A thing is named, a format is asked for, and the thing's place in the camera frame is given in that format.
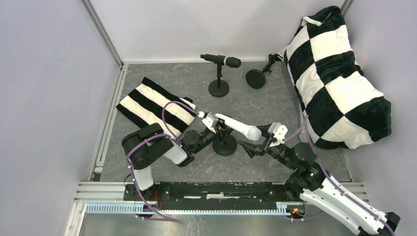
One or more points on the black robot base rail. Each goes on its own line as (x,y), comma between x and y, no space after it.
(216,196)

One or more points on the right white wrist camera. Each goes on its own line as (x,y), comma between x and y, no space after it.
(277,133)

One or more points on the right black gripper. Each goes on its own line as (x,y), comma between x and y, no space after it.
(263,148)

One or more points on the white tube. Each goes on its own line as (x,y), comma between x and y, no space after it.
(250,132)

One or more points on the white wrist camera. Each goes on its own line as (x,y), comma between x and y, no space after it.
(209,120)
(277,133)

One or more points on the black mic stand with clip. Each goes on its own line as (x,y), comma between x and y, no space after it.
(219,87)

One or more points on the black mic stand ring holder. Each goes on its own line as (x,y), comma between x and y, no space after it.
(225,143)

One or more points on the grey tube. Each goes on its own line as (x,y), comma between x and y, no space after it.
(303,136)

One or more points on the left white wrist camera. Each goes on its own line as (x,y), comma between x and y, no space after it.
(209,120)

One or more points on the black handheld microphone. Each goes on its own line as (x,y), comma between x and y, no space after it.
(231,62)

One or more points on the black white striped towel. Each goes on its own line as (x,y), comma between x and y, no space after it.
(150,103)

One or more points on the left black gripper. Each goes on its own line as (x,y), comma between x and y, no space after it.
(217,131)

